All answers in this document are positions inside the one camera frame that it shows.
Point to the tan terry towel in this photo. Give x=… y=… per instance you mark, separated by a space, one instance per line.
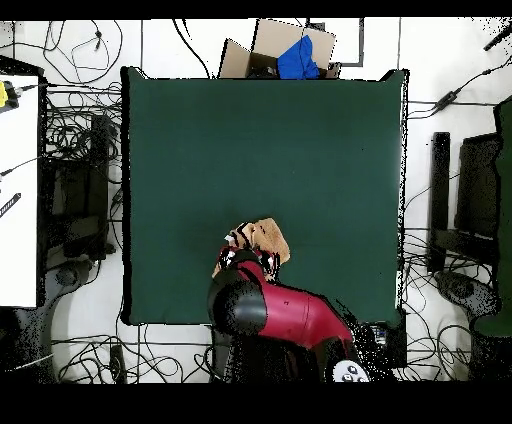
x=272 y=240

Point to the blue garment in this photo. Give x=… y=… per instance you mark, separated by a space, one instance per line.
x=298 y=60

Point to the dark green table cloth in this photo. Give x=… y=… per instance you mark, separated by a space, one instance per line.
x=504 y=240
x=280 y=140

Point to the open cardboard box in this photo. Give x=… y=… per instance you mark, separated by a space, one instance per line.
x=272 y=38

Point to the black rod-shaped object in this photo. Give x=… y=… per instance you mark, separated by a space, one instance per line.
x=498 y=38

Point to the black equipment stand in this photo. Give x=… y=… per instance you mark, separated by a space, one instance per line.
x=76 y=192
x=440 y=180

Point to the yellow and black tool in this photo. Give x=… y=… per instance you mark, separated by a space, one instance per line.
x=2 y=96

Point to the black flat strip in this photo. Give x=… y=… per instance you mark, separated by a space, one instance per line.
x=11 y=203

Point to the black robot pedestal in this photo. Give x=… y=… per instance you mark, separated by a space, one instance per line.
x=248 y=360

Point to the white desk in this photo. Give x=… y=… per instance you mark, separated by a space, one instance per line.
x=18 y=248

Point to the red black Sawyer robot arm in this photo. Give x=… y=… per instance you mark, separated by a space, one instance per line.
x=296 y=316

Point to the black chair base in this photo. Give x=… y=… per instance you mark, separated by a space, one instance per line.
x=68 y=276
x=460 y=288

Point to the black power strip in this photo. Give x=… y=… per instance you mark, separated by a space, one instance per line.
x=118 y=364

